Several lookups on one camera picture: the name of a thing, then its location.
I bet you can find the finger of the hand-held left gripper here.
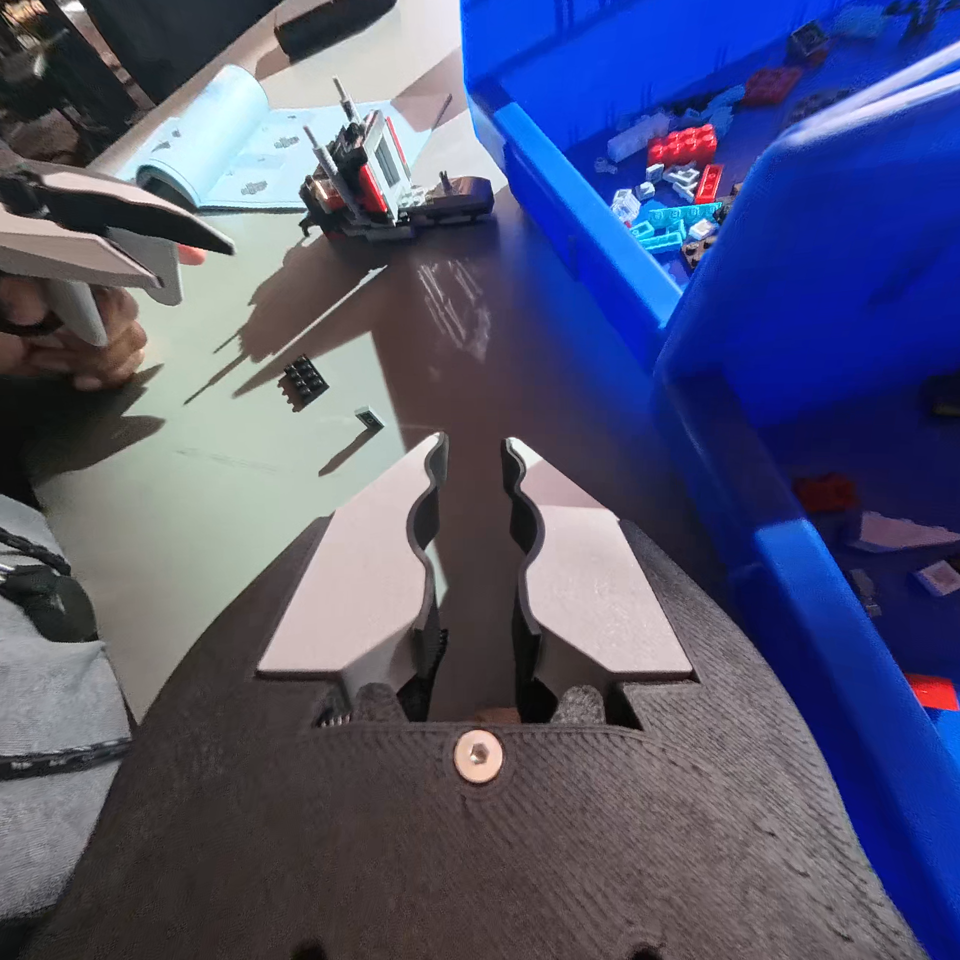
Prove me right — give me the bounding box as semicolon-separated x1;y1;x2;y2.
28;168;237;258
0;212;185;307

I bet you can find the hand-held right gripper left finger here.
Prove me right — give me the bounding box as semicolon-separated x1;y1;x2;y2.
255;429;451;708

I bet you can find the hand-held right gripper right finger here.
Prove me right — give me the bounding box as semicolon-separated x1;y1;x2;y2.
499;435;696;690

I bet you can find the black studded brick plate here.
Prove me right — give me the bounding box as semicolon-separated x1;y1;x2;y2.
277;354;331;412

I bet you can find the toy brick truck model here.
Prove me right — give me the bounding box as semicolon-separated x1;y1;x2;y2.
298;75;496;243

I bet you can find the blue plastic bin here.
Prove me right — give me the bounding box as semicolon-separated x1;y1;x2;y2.
652;45;960;960
459;0;960;354

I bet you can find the person's left forearm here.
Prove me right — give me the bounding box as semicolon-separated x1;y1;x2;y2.
0;371;84;511

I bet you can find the person's left hand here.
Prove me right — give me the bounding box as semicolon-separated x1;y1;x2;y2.
0;243;207;393

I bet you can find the light blue instruction booklet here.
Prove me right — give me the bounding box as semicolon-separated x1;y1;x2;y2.
135;63;455;215

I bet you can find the black office chair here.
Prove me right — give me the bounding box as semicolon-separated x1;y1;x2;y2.
75;0;279;106

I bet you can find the black rectangular box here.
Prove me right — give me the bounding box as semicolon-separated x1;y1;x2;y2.
273;0;399;65

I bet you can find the pile of mixed toy bricks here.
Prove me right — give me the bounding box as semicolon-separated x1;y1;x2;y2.
592;0;939;271
791;375;960;714

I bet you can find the grey hoodie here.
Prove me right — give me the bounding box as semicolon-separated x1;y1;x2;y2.
0;491;136;924

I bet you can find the black strap with buckle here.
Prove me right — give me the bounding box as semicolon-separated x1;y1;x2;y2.
0;562;100;645

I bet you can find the black white drawstring cord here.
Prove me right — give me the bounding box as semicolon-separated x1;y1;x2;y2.
0;737;134;783
0;527;72;577

